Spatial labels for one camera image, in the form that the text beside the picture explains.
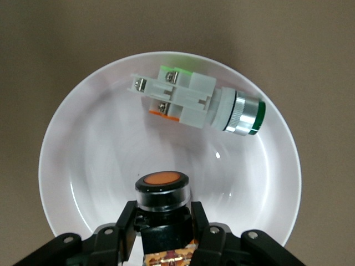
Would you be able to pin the white green push-button switch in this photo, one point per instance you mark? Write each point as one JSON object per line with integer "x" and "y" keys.
{"x": 194, "y": 99}

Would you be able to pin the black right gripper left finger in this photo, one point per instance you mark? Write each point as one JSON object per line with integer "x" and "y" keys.
{"x": 111, "y": 243}

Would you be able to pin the pale pink round plate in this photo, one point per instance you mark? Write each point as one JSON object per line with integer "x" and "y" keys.
{"x": 97, "y": 152}

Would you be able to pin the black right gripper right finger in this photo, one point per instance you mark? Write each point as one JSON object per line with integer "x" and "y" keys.
{"x": 216, "y": 243}

